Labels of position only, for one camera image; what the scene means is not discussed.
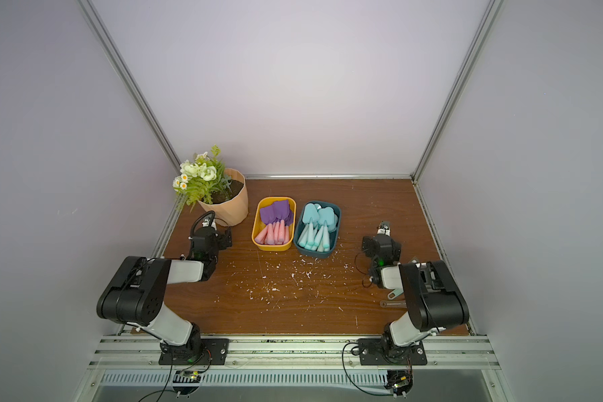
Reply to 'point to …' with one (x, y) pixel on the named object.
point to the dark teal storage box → (301, 233)
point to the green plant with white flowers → (203, 179)
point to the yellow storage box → (274, 223)
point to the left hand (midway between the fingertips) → (216, 227)
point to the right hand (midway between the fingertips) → (388, 232)
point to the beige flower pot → (233, 212)
